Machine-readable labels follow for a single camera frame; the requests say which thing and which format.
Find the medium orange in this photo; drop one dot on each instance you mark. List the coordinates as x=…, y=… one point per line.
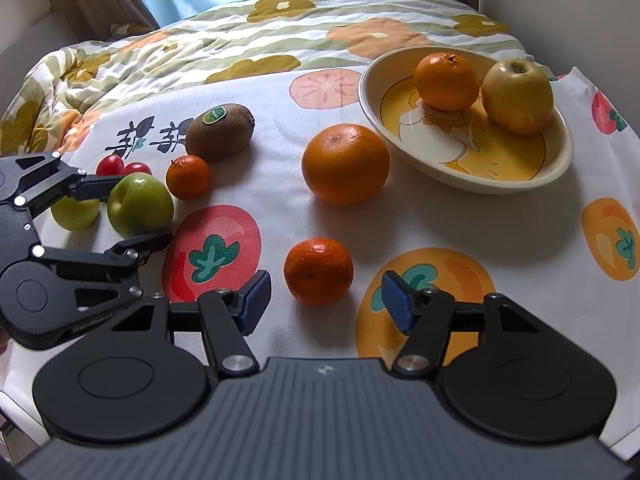
x=445, y=82

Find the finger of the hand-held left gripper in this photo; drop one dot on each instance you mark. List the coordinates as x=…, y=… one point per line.
x=95, y=187
x=145, y=241

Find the yellow apple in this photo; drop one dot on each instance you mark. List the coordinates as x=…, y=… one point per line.
x=517, y=97

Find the pale green apple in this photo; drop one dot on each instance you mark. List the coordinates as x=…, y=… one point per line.
x=75, y=215

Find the small mandarin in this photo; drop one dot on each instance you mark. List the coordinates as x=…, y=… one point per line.
x=317, y=271

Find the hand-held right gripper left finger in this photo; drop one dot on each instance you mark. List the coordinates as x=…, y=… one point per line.
x=257, y=300

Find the brown kiwi with green sticker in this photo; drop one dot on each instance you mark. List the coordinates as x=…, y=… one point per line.
x=220, y=132

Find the large orange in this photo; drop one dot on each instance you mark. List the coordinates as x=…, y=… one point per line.
x=345, y=165

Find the tiny mandarin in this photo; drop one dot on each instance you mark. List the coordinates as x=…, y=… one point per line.
x=187, y=177

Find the white fruit-printed cloth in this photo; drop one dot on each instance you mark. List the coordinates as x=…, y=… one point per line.
x=280, y=125

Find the floral striped quilt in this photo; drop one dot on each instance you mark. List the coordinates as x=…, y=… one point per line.
x=225, y=45

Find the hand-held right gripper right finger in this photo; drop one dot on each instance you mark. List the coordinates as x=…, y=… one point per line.
x=397, y=300

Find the cream bowl with yellow print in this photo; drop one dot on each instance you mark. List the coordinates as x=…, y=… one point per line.
x=500, y=160

